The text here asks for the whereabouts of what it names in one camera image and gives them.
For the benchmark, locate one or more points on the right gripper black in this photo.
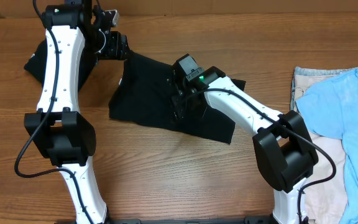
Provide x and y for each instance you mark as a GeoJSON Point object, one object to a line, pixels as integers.
{"type": "Point", "coordinates": [175, 92]}

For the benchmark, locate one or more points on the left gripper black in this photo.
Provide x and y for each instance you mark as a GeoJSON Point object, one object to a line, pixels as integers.
{"type": "Point", "coordinates": [122, 45]}

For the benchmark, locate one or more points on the black t-shirt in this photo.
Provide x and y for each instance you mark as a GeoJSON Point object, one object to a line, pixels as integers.
{"type": "Point", "coordinates": [144, 97]}

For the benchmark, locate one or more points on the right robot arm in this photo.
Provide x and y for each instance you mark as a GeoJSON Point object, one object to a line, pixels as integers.
{"type": "Point", "coordinates": [283, 148]}

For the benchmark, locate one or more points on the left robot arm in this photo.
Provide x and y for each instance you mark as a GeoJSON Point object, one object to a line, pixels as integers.
{"type": "Point", "coordinates": [76, 33]}

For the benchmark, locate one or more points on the folded black garment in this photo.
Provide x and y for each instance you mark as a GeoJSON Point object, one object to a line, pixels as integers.
{"type": "Point", "coordinates": [36, 65]}

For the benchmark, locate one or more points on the light blue garment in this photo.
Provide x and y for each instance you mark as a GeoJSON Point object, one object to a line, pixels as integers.
{"type": "Point", "coordinates": [330, 109]}

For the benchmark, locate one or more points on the cardboard back wall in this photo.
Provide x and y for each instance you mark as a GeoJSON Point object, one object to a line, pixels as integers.
{"type": "Point", "coordinates": [24, 8]}

